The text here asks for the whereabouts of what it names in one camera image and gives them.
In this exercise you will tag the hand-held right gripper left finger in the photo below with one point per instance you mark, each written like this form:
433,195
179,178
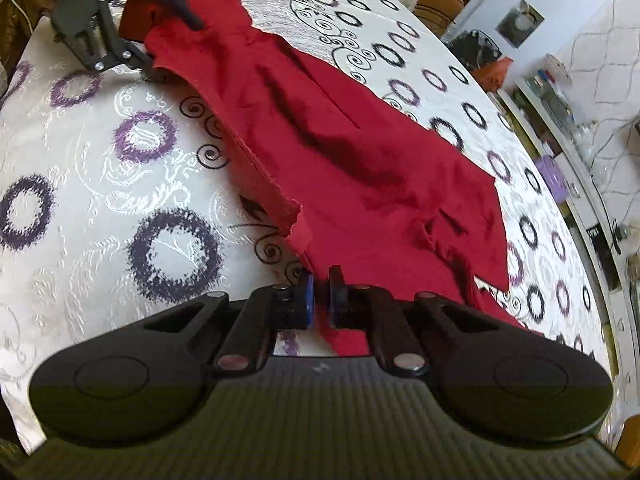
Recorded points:
309,300

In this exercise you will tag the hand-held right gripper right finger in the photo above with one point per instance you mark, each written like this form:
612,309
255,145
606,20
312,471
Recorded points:
334,300

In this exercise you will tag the large red garment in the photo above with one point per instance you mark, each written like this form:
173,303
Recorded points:
350,160

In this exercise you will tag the purple plastic stool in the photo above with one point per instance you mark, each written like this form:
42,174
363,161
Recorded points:
552,177

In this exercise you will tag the orange bag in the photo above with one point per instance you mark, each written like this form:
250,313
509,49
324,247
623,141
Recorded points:
495,75

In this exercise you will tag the dark bag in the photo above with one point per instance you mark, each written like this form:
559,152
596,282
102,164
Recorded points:
475,47

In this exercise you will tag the white shelf unit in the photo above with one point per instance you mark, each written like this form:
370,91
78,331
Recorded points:
625,330

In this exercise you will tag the grey wall picture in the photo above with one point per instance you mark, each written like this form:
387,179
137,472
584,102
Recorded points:
520,22

